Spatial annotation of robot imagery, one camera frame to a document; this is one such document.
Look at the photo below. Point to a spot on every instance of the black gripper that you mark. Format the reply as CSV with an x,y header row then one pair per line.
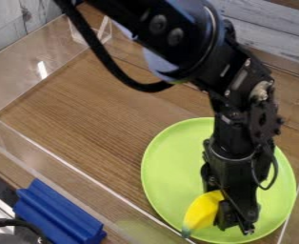
x,y
238,177

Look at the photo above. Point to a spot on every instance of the yellow toy banana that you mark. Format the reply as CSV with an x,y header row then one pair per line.
x,y
201,212

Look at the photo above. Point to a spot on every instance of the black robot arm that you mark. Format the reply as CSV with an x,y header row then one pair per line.
x,y
192,48

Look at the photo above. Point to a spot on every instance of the green round plate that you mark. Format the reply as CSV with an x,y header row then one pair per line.
x,y
172,182

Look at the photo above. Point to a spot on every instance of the blue plastic block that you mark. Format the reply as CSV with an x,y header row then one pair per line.
x,y
63,222

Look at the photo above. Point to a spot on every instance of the clear acrylic enclosure wall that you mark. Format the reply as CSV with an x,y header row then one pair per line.
x,y
26,161

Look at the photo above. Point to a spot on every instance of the clear acrylic corner bracket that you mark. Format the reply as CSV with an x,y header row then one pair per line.
x,y
102,32

